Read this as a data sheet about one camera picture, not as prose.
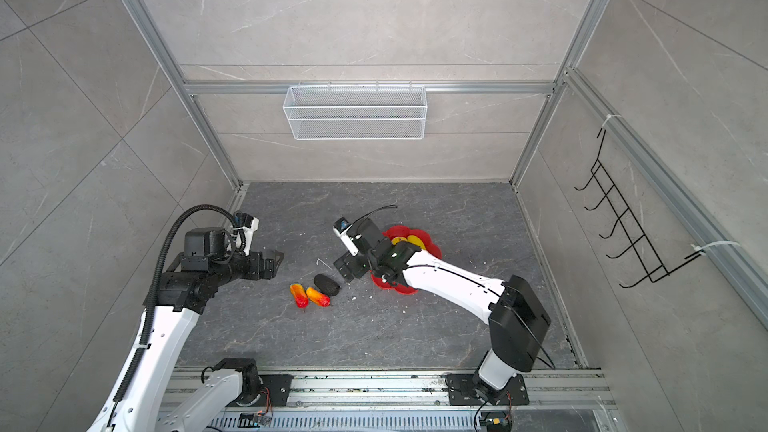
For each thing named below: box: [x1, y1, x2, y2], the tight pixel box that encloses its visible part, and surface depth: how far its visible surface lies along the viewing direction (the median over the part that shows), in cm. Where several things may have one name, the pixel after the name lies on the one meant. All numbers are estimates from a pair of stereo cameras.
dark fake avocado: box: [314, 274, 340, 296], surface depth 91 cm
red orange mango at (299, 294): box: [290, 283, 309, 309], surface depth 89 cm
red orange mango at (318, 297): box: [306, 286, 331, 307], surface depth 89 cm
